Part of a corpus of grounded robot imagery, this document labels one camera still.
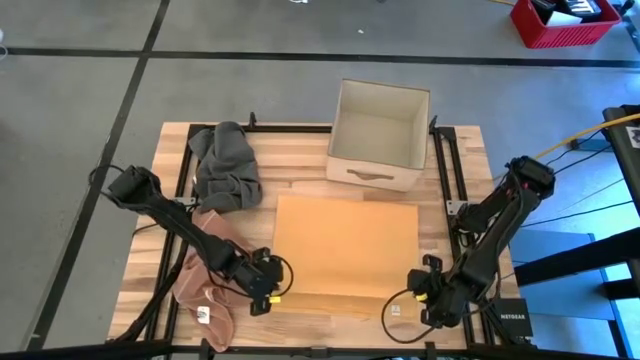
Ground red plastic crate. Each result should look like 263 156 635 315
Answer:
510 0 623 50

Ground black diagonal beam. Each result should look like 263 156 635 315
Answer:
514 227 640 287

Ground black metal rig frame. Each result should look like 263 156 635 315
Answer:
0 111 539 360

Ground yellow towel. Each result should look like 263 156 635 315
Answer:
271 194 422 320

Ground black cable sleeve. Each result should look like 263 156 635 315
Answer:
112 230 194 344

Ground pink towel with white label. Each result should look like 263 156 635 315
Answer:
171 208 257 353

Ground yellow cable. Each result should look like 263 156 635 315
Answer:
533 112 640 161

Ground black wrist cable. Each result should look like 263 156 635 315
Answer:
380 287 501 346
269 253 296 303

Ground beige fabric storage box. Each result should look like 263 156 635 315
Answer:
325 77 432 194

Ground black side table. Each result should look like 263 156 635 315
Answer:
601 103 640 286

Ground black floor cable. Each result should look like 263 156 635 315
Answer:
519 200 635 229
544 130 614 176

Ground white box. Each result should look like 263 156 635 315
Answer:
546 10 585 27

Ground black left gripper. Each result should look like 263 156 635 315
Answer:
232 247 285 318

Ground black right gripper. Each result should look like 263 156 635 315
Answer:
406 253 470 330

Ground dark grey towel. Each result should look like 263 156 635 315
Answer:
187 120 264 214

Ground black Netgear network switch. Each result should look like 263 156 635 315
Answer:
492 297 535 339

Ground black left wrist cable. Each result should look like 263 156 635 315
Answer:
269 253 296 303

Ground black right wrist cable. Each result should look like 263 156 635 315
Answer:
380 287 501 346

